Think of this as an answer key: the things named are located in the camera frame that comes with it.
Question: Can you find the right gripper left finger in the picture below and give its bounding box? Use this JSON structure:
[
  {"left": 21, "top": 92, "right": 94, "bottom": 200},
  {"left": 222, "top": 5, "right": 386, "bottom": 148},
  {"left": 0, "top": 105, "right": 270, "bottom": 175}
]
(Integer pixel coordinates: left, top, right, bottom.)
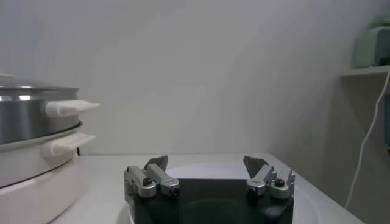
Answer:
[{"left": 123, "top": 155, "right": 180, "bottom": 203}]

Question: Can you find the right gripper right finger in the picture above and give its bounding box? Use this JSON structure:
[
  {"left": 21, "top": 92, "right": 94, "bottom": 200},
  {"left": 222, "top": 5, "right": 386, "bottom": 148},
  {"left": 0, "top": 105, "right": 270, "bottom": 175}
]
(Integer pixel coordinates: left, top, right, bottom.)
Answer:
[{"left": 243, "top": 155, "right": 296, "bottom": 200}]

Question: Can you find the glass pot lid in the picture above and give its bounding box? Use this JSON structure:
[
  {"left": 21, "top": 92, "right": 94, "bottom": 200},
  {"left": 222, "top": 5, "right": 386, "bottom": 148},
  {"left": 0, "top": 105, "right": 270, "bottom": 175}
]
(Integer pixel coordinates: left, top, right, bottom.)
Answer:
[{"left": 0, "top": 72, "right": 80, "bottom": 92}]

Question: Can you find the stainless steel steamer basket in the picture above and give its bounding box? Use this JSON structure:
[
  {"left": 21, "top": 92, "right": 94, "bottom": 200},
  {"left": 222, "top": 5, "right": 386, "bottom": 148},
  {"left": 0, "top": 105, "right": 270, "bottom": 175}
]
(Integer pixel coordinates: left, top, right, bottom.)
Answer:
[{"left": 0, "top": 88, "right": 100, "bottom": 145}]

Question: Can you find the white round plate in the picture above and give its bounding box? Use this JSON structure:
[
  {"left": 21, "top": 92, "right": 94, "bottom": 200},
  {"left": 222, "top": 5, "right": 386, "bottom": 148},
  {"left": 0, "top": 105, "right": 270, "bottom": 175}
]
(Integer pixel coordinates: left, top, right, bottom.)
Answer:
[{"left": 117, "top": 161, "right": 321, "bottom": 224}]

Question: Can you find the white shelf table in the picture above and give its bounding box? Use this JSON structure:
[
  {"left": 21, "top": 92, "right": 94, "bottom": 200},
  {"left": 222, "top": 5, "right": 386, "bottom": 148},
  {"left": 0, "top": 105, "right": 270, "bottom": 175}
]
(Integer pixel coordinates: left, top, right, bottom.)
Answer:
[{"left": 338, "top": 65, "right": 390, "bottom": 224}]

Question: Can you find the mint green appliance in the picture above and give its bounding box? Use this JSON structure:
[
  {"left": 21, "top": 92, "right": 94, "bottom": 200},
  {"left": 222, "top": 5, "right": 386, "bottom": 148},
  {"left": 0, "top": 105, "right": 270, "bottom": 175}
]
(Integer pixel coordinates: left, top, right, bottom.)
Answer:
[{"left": 352, "top": 13, "right": 390, "bottom": 69}]

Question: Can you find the white hanging cable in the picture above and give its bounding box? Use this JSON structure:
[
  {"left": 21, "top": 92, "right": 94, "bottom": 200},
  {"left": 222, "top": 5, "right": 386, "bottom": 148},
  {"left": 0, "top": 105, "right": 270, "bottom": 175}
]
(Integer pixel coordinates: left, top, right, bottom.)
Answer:
[{"left": 344, "top": 68, "right": 390, "bottom": 211}]

